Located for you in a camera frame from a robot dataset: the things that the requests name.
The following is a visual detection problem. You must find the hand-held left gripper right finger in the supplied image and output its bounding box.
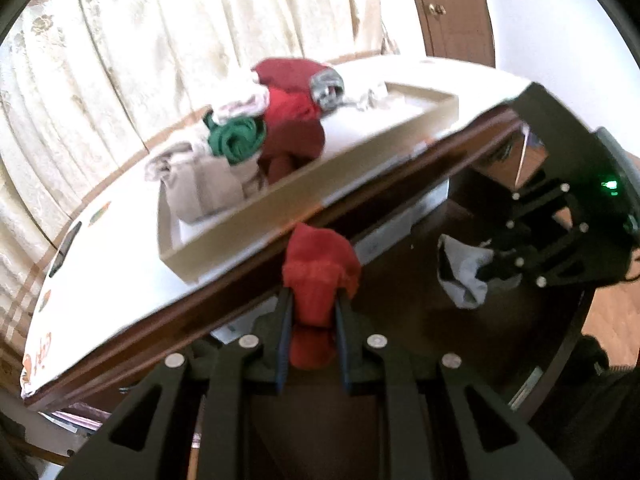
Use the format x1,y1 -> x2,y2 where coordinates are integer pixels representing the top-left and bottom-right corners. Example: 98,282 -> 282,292
334,287 -> 573,480

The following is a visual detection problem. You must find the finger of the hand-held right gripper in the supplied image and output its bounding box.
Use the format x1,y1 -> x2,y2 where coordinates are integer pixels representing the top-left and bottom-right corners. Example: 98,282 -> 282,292
492,180 -> 581,267
477,225 -> 598,292

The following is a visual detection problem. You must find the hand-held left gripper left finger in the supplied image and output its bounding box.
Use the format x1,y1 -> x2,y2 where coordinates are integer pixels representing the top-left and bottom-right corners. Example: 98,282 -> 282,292
87,287 -> 296,480

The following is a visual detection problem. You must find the orange red underwear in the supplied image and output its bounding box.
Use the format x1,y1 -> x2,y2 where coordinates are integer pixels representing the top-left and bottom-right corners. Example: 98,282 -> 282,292
281,223 -> 362,372

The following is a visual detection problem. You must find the white grey underwear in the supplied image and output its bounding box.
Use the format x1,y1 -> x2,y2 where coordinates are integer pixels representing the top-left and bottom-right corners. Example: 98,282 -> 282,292
437,234 -> 496,309

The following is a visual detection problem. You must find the wooden desk drawer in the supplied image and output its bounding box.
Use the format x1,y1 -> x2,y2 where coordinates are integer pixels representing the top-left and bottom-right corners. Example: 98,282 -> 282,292
210,210 -> 601,480

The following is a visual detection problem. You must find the shallow cardboard tray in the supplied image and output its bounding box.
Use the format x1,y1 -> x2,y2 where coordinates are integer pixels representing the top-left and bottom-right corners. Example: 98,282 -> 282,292
157,80 -> 460,283

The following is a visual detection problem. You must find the beige underwear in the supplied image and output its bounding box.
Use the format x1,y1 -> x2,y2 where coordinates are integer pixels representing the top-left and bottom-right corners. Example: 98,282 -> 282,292
145,142 -> 261,223

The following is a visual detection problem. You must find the dark red underwear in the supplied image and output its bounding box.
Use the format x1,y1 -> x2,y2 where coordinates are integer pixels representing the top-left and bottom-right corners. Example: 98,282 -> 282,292
250,57 -> 346,186

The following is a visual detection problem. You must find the green underwear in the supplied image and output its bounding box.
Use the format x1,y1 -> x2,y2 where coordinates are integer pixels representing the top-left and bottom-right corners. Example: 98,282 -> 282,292
202,112 -> 268,165

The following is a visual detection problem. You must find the bright red underwear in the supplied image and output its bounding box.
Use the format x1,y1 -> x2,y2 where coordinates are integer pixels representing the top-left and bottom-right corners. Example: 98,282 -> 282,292
260,85 -> 321,123

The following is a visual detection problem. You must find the pale pink underwear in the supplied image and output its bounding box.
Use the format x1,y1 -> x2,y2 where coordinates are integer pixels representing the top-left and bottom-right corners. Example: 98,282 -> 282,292
212,72 -> 271,121

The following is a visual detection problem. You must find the grey striped underwear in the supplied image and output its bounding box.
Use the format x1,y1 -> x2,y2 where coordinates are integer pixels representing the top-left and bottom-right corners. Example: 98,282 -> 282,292
310,71 -> 346,110

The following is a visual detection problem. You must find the person's right forearm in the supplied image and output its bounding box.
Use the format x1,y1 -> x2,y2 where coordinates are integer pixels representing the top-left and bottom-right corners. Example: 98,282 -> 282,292
565,270 -> 640,480

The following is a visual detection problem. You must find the brown wooden door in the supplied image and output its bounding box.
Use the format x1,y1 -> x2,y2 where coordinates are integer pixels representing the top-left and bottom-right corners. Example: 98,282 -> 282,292
402,0 -> 496,68

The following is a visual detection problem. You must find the stack of pink papers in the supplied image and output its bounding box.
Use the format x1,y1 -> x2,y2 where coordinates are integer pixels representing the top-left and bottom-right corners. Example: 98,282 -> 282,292
37,402 -> 118,461

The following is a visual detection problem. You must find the black smartphone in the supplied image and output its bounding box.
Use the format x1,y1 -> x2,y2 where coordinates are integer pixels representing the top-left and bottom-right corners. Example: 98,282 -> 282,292
50,221 -> 83,277

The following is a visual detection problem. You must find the beige floral curtain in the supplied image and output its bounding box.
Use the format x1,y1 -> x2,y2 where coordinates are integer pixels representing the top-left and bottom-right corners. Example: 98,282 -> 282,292
0,0 -> 401,281

